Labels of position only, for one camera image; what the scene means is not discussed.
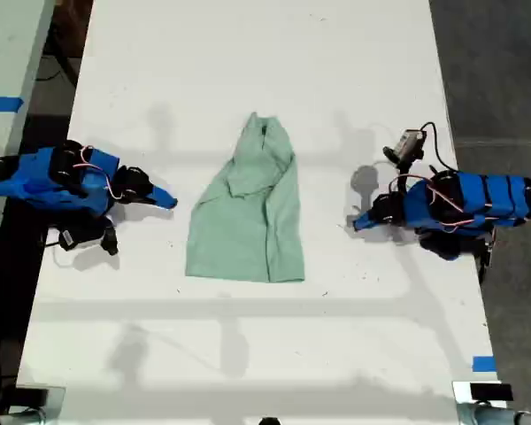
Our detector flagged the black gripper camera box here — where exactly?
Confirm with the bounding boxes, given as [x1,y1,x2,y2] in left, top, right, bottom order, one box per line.
[54,225,106,252]

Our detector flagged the grey gripper camera box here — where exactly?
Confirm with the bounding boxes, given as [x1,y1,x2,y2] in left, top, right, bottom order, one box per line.
[382,128,427,163]

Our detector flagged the black box on grey plate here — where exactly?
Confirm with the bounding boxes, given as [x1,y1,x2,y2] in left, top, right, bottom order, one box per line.
[13,384,67,418]

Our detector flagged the pale green T-shirt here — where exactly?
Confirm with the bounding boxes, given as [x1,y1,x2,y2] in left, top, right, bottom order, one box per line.
[184,112,306,285]

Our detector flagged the grey metal pole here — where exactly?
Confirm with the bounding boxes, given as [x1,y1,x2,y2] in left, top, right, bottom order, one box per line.
[0,408,46,425]
[458,401,531,425]

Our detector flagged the red white arm wire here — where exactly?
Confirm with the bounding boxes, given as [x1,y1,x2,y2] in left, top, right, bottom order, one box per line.
[426,180,493,235]
[73,144,121,201]

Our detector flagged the white side table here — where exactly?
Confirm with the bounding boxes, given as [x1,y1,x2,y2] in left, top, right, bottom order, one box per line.
[0,0,57,276]

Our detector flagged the black box on shiny plate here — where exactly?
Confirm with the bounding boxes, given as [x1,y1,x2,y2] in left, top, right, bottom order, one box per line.
[451,380,514,404]

